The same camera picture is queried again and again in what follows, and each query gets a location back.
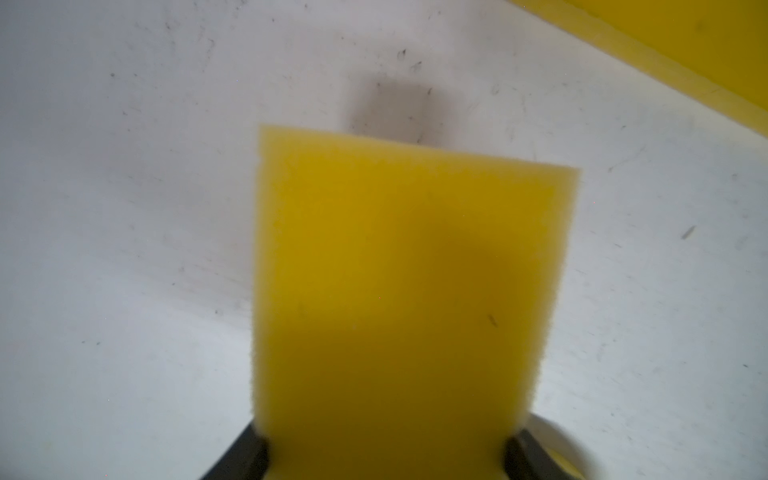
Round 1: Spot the yellow sponge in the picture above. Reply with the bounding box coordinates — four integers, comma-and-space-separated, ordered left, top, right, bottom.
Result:
253, 125, 580, 479

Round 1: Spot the yellow shelf unit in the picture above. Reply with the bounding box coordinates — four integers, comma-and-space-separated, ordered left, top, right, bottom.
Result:
518, 1, 767, 135

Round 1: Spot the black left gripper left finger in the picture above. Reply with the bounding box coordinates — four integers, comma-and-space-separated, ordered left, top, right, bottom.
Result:
201, 423, 269, 480

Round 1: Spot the dark green wavy sponge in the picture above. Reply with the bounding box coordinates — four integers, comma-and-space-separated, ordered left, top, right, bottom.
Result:
544, 447, 586, 480

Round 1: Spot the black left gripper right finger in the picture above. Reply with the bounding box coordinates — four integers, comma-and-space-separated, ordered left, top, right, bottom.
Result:
503, 429, 576, 480

